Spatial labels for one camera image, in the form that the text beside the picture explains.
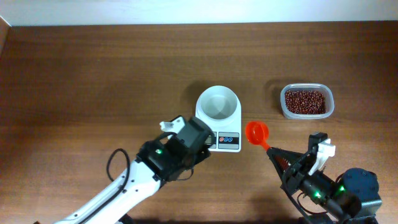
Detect red beans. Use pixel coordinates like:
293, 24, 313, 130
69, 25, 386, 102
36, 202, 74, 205
284, 90, 326, 114

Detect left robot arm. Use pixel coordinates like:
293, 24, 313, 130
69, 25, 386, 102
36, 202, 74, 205
61, 116, 216, 223

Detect orange measuring scoop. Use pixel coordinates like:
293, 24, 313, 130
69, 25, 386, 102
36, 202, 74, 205
245, 121, 270, 151

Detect white digital kitchen scale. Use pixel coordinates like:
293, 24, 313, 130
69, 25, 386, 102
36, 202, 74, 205
195, 99, 242, 152

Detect clear plastic container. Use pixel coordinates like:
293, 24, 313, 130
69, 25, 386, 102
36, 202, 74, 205
280, 83, 335, 119

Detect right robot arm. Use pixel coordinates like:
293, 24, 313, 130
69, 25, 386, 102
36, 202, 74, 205
266, 132, 382, 223

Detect white round bowl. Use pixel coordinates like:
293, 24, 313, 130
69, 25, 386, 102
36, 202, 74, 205
196, 85, 239, 121

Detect left black cable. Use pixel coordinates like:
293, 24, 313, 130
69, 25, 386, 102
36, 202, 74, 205
106, 147, 131, 200

